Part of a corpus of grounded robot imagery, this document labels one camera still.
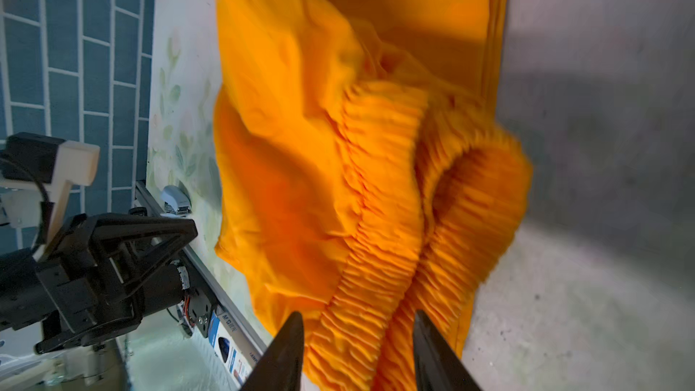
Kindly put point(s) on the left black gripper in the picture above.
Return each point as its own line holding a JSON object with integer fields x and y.
{"x": 106, "y": 274}

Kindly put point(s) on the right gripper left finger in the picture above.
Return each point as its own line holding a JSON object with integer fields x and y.
{"x": 280, "y": 367}

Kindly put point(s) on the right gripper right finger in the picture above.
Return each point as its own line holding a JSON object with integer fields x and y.
{"x": 436, "y": 366}

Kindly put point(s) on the orange shorts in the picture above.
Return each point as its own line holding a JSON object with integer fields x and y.
{"x": 364, "y": 176}

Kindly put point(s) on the white blue paper box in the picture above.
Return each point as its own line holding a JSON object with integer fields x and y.
{"x": 232, "y": 348}

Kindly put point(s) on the aluminium front rail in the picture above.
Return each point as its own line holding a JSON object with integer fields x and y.
{"x": 214, "y": 292}

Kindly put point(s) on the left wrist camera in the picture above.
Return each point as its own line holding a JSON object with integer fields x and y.
{"x": 38, "y": 174}

